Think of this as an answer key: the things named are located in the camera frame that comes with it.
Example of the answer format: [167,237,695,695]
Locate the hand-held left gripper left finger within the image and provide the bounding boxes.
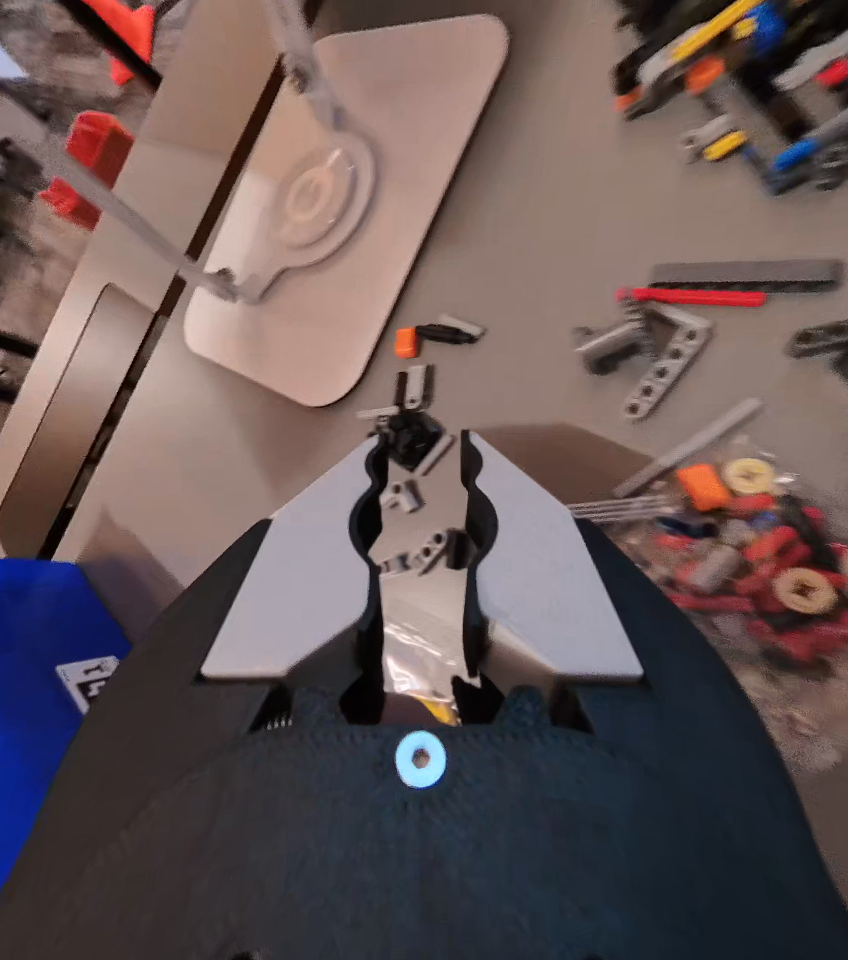
[200,436,389,685]

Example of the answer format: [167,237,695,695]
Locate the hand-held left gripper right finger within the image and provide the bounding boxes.
[460,431,647,687]

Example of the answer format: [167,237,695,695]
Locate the light grey toy connector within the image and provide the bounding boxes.
[378,528,449,576]
[393,364,437,411]
[380,479,425,516]

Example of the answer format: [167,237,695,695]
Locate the cluster of small dark parts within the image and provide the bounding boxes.
[356,405,456,475]

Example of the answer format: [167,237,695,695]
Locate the clear bag red tan parts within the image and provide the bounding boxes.
[602,448,848,678]

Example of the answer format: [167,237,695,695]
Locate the black toy wheel disc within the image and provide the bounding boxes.
[572,310,654,377]

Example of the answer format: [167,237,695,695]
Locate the light grey holed toy beam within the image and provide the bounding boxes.
[622,303,715,423]

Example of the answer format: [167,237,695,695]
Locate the blue plastic bin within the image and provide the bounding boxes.
[0,551,134,939]

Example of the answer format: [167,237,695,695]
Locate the red toy axle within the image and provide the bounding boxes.
[614,286,768,309]

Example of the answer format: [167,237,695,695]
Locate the dark grey flat toy beam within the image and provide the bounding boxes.
[648,258,846,294]

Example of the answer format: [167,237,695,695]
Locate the red plastic bin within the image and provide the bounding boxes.
[85,0,159,86]
[39,110,137,231]

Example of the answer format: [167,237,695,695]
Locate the toy car chassis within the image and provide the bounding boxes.
[610,0,848,198]

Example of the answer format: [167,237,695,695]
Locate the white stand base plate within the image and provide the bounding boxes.
[183,12,512,411]

